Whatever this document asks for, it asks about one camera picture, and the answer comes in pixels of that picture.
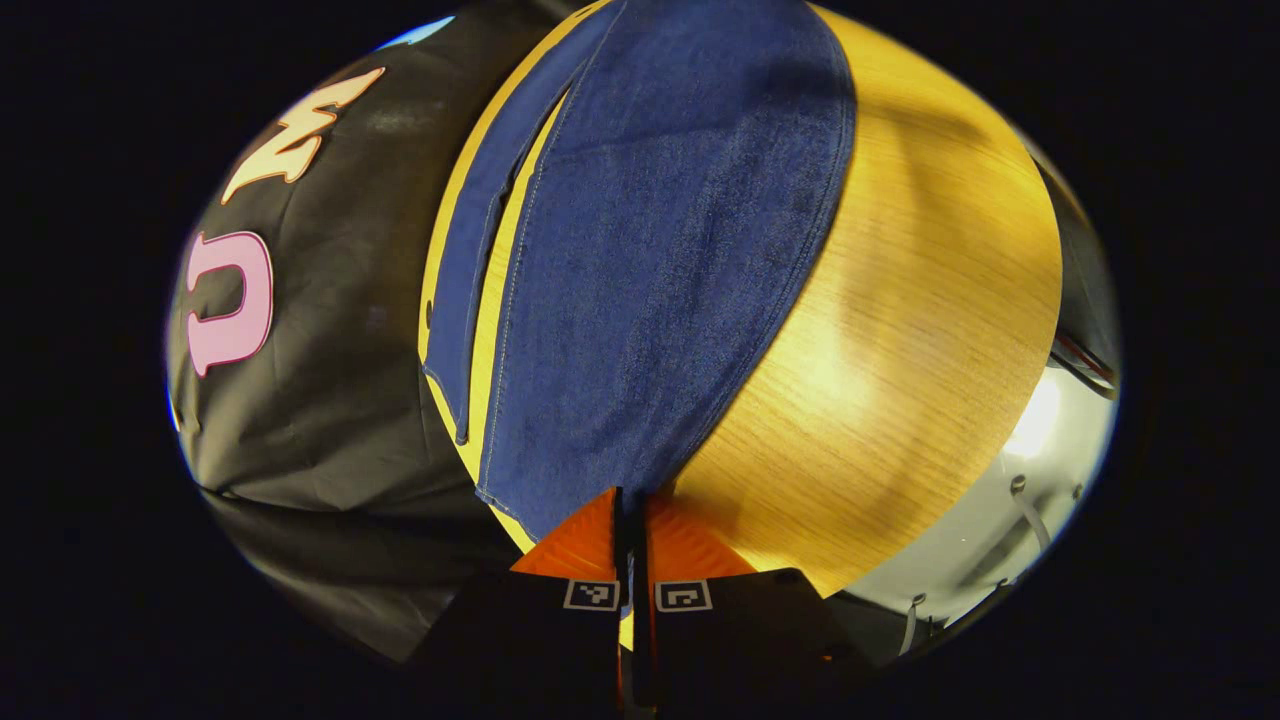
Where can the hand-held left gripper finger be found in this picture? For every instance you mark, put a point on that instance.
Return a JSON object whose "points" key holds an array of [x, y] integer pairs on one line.
{"points": [[640, 560], [619, 540]]}

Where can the blue denim jeans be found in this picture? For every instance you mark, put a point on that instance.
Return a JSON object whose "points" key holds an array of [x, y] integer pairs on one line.
{"points": [[660, 250]]}

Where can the black backdrop cloth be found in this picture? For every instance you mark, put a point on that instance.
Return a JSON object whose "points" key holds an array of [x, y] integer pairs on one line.
{"points": [[330, 400]]}

